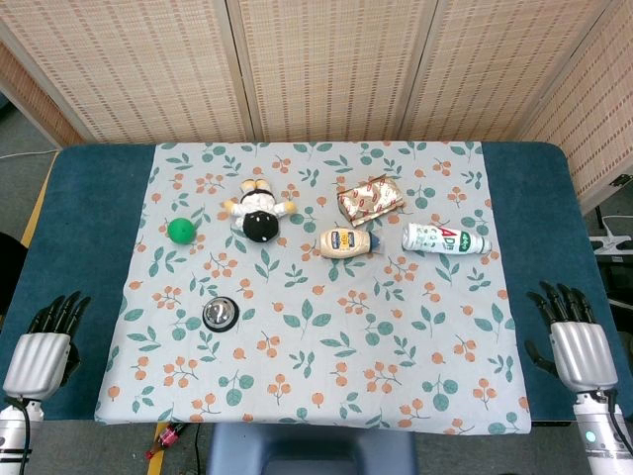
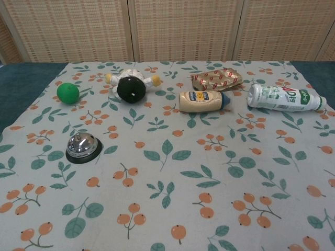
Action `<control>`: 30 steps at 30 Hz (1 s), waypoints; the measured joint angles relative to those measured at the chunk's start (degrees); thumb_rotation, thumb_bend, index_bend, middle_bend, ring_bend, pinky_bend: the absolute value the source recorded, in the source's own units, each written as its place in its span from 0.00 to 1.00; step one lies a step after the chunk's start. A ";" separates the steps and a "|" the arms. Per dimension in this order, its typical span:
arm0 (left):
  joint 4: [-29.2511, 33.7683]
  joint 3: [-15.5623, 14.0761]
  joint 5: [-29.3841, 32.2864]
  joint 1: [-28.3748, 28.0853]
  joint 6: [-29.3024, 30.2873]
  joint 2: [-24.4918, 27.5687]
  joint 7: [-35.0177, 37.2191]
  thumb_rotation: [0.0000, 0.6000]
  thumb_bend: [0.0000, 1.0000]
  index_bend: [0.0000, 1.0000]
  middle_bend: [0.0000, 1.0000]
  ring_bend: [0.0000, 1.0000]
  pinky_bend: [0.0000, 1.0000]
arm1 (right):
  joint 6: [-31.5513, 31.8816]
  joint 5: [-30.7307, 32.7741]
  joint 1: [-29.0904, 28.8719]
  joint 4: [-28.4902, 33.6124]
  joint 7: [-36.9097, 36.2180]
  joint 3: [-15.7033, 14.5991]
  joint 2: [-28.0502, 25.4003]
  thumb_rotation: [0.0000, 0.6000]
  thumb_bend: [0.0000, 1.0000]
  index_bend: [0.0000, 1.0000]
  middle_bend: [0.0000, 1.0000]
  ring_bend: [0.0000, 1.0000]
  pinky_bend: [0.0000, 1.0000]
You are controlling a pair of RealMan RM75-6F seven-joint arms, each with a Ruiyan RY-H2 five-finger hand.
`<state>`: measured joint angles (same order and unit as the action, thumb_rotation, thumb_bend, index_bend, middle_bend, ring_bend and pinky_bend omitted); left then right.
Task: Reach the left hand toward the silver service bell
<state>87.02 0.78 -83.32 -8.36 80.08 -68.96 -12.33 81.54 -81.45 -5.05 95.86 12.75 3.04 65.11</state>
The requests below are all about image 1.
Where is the green ball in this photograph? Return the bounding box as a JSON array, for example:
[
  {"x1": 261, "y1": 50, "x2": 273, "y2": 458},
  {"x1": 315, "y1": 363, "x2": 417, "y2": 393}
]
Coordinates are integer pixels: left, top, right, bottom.
[{"x1": 166, "y1": 217, "x2": 196, "y2": 245}]

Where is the white AD milk bottle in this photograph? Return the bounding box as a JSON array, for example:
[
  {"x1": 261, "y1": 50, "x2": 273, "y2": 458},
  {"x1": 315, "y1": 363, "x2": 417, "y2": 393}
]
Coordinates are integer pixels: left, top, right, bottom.
[{"x1": 401, "y1": 222, "x2": 493, "y2": 255}]

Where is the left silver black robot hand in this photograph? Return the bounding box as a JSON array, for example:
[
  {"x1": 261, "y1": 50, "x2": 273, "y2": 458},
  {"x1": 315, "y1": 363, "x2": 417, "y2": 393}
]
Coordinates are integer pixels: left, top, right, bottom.
[{"x1": 1, "y1": 290, "x2": 92, "y2": 402}]

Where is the silver call bell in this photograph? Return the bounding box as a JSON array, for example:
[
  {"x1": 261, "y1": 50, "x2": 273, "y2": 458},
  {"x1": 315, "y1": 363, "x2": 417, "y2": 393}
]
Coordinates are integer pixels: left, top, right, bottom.
[{"x1": 201, "y1": 295, "x2": 241, "y2": 333}]

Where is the red patterned snack packet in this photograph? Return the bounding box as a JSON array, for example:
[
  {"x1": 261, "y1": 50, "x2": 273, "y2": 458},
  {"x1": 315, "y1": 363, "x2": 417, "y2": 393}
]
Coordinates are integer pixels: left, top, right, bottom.
[{"x1": 336, "y1": 173, "x2": 407, "y2": 228}]

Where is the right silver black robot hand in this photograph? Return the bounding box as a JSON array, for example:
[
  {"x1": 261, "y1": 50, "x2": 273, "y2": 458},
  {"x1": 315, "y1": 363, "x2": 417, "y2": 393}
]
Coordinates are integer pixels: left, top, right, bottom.
[{"x1": 523, "y1": 281, "x2": 620, "y2": 395}]

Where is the woven folding screen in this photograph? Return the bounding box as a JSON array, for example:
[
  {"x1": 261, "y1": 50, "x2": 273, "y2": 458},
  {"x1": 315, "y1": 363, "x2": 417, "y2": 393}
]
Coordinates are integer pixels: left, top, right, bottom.
[{"x1": 0, "y1": 0, "x2": 633, "y2": 215}]

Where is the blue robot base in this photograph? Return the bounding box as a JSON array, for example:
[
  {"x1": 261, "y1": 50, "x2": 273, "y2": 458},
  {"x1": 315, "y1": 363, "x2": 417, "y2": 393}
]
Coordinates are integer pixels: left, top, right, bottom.
[{"x1": 205, "y1": 423, "x2": 417, "y2": 475}]

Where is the plush doll black hair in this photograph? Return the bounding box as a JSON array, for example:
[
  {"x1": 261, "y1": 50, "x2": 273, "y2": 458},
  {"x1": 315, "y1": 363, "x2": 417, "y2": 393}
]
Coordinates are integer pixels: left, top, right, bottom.
[{"x1": 220, "y1": 178, "x2": 298, "y2": 244}]

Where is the white floor cable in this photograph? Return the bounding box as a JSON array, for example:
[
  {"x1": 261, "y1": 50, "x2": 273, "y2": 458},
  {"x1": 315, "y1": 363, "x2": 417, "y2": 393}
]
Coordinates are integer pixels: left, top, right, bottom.
[{"x1": 0, "y1": 147, "x2": 60, "y2": 161}]

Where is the mayonnaise squeeze bottle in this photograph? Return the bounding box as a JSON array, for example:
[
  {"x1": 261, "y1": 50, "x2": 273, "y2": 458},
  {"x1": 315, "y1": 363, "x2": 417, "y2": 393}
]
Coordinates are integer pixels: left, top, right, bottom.
[{"x1": 318, "y1": 227, "x2": 385, "y2": 259}]

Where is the floral leaf pattern tablecloth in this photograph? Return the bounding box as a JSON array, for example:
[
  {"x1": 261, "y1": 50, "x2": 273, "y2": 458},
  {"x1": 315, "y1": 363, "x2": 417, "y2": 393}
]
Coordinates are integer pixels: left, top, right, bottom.
[{"x1": 93, "y1": 141, "x2": 534, "y2": 436}]

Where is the blue padded table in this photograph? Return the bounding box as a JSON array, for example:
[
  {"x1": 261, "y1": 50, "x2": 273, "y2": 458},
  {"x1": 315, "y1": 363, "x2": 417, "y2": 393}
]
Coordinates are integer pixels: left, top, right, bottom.
[{"x1": 0, "y1": 142, "x2": 633, "y2": 427}]

